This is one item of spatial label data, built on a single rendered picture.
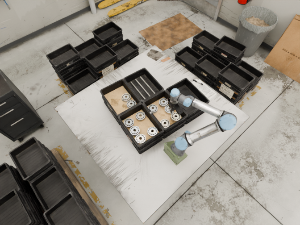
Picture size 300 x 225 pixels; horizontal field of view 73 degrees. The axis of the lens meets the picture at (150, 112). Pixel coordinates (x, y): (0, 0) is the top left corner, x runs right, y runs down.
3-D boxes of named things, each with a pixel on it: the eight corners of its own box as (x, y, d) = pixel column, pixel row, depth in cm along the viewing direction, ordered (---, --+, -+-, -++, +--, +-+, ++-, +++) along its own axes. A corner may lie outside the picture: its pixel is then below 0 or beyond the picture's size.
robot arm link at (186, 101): (194, 99, 178) (183, 93, 181) (191, 100, 168) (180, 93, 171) (190, 106, 180) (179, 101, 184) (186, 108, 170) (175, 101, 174)
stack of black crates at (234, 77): (243, 97, 311) (256, 77, 273) (231, 108, 301) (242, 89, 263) (222, 82, 327) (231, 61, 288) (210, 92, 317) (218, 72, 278)
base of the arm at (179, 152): (184, 152, 202) (190, 146, 199) (181, 158, 189) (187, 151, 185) (172, 143, 205) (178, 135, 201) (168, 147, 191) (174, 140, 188)
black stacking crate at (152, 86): (164, 95, 232) (164, 89, 223) (142, 108, 224) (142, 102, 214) (144, 73, 249) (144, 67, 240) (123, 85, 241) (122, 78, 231)
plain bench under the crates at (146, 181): (229, 140, 290) (250, 116, 230) (145, 226, 236) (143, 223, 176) (154, 77, 352) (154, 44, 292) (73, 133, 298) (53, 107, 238)
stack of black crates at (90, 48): (97, 52, 363) (93, 37, 334) (107, 62, 352) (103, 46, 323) (78, 64, 350) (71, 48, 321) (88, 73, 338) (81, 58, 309)
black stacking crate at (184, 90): (207, 107, 224) (210, 101, 214) (186, 120, 215) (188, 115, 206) (184, 84, 241) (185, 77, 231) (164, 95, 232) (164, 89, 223)
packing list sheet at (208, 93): (218, 93, 247) (218, 93, 247) (205, 103, 239) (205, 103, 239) (197, 77, 260) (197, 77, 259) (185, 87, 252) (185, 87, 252)
